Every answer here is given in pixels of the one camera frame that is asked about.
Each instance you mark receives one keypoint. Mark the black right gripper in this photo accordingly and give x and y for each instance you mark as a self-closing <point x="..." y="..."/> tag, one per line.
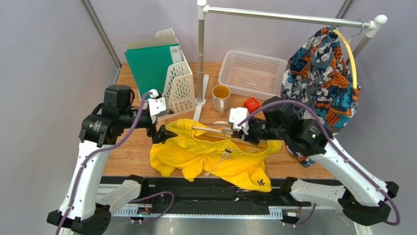
<point x="249" y="132"/>

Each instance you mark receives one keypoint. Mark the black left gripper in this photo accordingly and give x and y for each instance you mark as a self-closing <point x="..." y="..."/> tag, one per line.
<point x="161" y="135"/>

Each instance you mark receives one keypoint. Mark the beige clothes hanger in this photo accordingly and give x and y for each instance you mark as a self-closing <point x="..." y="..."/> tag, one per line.
<point x="224" y="134"/>

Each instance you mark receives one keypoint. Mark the yellow shorts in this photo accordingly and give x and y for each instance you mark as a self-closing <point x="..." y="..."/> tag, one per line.
<point x="194" y="152"/>

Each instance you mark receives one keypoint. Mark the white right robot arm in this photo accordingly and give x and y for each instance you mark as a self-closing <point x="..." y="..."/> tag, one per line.
<point x="362" y="197"/>

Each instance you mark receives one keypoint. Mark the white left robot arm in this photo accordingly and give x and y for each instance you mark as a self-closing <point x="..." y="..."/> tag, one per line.
<point x="108" y="126"/>

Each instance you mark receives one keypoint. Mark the patterned blue orange shorts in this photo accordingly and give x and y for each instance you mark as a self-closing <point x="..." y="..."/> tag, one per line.
<point x="317" y="76"/>

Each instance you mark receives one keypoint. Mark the yellow clothes hanger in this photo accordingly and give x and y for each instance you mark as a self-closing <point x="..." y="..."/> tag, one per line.
<point x="350" y="53"/>

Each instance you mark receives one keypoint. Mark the red cube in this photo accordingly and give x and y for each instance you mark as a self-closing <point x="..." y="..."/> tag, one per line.
<point x="251" y="104"/>

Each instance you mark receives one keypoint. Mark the white perforated file holder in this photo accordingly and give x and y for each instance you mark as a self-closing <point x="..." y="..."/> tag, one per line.
<point x="179" y="84"/>

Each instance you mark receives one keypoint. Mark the white mug with yellow interior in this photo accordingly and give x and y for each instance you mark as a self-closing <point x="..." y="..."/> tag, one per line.
<point x="220" y="98"/>

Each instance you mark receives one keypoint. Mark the white perforated plastic basket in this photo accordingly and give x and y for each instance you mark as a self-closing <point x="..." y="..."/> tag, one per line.
<point x="252" y="75"/>

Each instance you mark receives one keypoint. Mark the green folder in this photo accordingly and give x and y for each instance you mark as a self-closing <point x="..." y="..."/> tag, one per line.
<point x="149" y="65"/>

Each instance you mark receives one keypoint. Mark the beige folder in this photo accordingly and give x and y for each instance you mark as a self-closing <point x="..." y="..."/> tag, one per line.
<point x="151" y="42"/>

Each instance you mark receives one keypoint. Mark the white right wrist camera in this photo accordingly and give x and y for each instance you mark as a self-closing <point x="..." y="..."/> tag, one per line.
<point x="238" y="115"/>

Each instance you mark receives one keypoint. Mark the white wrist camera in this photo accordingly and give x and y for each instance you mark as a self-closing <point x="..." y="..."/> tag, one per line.
<point x="158" y="105"/>
<point x="238" y="115"/>

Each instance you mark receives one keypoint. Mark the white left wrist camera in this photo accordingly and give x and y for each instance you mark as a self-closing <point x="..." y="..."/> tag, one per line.
<point x="158" y="105"/>

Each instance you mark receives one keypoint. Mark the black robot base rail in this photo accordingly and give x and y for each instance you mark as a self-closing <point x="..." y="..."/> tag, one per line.
<point x="212" y="198"/>

